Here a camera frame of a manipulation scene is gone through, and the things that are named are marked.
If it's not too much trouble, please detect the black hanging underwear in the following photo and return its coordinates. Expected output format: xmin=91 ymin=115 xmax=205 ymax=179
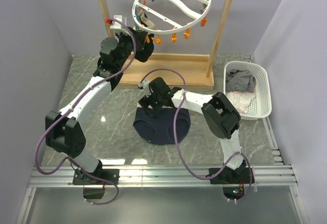
xmin=132 ymin=30 xmax=154 ymax=62

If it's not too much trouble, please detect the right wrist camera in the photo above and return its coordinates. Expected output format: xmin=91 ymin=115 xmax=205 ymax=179
xmin=138 ymin=79 xmax=153 ymax=97

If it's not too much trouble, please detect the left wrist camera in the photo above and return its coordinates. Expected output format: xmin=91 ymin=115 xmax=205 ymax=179
xmin=105 ymin=15 xmax=128 ymax=35

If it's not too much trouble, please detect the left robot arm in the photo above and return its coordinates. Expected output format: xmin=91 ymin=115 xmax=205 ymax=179
xmin=45 ymin=29 xmax=154 ymax=185

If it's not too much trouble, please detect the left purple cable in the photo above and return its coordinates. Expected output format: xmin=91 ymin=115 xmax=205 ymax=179
xmin=34 ymin=18 xmax=138 ymax=206

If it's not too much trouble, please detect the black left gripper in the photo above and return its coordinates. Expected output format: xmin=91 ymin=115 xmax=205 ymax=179
xmin=115 ymin=27 xmax=148 ymax=69

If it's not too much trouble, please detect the white round clip hanger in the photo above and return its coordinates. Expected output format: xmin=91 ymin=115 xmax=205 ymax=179
xmin=132 ymin=0 xmax=213 ymax=35

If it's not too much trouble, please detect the white perforated laundry basket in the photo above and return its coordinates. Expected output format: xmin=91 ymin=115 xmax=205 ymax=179
xmin=223 ymin=61 xmax=272 ymax=121

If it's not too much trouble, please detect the purple cable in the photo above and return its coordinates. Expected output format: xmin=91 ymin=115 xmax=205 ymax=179
xmin=34 ymin=18 xmax=138 ymax=206
xmin=142 ymin=69 xmax=255 ymax=202

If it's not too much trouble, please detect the orange clip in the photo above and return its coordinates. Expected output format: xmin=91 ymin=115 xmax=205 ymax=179
xmin=183 ymin=28 xmax=191 ymax=39
xmin=171 ymin=33 xmax=177 ymax=43
xmin=200 ymin=17 xmax=207 ymax=27
xmin=151 ymin=34 xmax=162 ymax=45

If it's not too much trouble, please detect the white pink garment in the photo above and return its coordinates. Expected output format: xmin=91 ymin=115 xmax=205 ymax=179
xmin=226 ymin=92 xmax=256 ymax=114

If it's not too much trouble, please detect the navy blue underwear beige waistband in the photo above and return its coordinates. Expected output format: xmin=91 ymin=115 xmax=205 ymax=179
xmin=133 ymin=107 xmax=191 ymax=145

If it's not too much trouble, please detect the wooden hanger stand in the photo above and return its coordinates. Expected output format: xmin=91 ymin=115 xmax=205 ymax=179
xmin=92 ymin=0 xmax=240 ymax=92

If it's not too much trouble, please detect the grey striped garment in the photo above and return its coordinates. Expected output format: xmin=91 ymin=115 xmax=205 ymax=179
xmin=225 ymin=69 xmax=255 ymax=93

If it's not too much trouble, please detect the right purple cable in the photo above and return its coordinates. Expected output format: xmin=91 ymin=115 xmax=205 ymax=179
xmin=142 ymin=69 xmax=255 ymax=202

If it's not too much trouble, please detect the aluminium mounting rail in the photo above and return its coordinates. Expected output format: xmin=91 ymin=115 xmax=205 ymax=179
xmin=17 ymin=165 xmax=310 ymax=223

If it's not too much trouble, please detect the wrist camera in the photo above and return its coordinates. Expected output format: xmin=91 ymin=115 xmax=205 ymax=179
xmin=105 ymin=15 xmax=128 ymax=35
xmin=138 ymin=79 xmax=153 ymax=97

